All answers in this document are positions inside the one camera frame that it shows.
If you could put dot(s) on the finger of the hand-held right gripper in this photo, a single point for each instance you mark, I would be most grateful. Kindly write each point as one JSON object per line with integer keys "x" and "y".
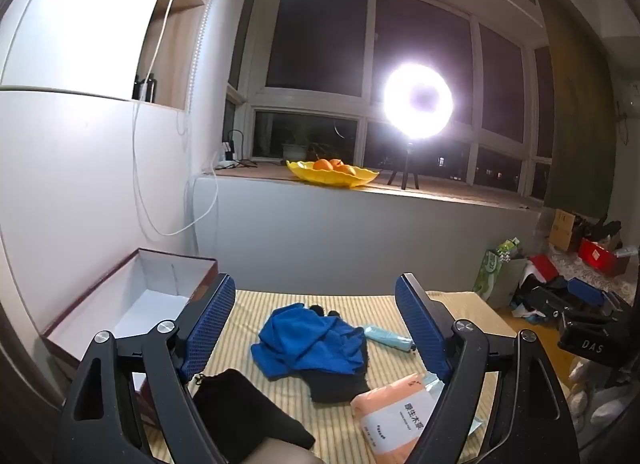
{"x": 585, "y": 290}
{"x": 547, "y": 303}

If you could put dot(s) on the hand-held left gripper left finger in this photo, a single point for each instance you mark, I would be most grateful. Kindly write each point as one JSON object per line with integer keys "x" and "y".
{"x": 210, "y": 329}

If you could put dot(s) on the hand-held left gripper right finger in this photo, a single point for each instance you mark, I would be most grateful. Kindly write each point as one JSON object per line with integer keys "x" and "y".
{"x": 422, "y": 334}

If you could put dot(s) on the red cardboard box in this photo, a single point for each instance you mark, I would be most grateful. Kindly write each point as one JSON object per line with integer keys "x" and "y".
{"x": 150, "y": 289}

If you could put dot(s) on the pink tissue pack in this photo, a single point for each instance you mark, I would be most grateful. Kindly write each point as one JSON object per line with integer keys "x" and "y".
{"x": 390, "y": 409}

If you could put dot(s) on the blue towel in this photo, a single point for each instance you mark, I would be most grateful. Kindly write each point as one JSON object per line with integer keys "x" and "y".
{"x": 300, "y": 339}

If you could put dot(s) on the person's right hand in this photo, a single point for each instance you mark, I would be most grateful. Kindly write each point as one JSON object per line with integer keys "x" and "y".
{"x": 587, "y": 394}

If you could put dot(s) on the red bag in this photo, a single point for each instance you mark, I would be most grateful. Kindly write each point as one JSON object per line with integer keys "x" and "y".
{"x": 542, "y": 268}

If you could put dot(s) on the red storage box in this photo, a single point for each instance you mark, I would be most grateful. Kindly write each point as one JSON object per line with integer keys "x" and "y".
{"x": 600, "y": 256}

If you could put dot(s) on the light blue tube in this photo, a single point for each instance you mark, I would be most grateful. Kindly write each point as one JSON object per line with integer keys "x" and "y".
{"x": 385, "y": 336}

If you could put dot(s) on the green shopping bag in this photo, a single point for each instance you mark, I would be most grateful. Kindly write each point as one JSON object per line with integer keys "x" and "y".
{"x": 492, "y": 274}

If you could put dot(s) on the brown cardboard box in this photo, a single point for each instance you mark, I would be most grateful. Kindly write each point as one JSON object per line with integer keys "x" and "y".
{"x": 562, "y": 230}

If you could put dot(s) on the black knit glove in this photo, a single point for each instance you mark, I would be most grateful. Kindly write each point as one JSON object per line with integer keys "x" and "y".
{"x": 335, "y": 386}

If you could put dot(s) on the black tripod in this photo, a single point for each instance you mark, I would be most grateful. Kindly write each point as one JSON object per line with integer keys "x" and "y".
{"x": 407, "y": 164}

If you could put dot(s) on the green curtain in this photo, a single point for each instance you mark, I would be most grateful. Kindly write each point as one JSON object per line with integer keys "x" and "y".
{"x": 580, "y": 119}

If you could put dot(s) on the yellow fruit bowl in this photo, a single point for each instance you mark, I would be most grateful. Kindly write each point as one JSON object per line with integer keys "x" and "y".
{"x": 350, "y": 178}

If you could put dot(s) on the black power adapter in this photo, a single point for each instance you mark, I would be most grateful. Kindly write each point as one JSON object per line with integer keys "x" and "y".
{"x": 229, "y": 149}

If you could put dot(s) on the orange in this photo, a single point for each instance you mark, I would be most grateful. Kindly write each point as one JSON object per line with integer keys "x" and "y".
{"x": 322, "y": 165}
{"x": 338, "y": 165}

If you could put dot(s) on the potted plant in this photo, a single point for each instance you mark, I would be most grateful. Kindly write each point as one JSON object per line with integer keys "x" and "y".
{"x": 295, "y": 150}

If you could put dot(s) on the window frame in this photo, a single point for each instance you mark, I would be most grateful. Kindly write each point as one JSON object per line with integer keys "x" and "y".
{"x": 372, "y": 112}

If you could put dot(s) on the white wall cabinet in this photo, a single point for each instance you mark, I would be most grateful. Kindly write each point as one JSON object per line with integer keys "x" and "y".
{"x": 75, "y": 19}

